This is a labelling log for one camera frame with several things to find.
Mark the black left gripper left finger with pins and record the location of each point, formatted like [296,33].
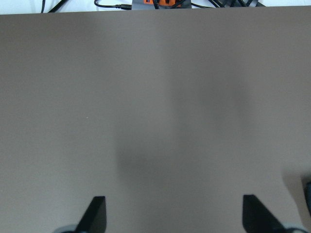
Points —
[94,218]

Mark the grey usb hub left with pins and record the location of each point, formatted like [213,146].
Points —
[160,4]

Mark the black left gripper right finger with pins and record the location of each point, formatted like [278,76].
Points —
[256,218]

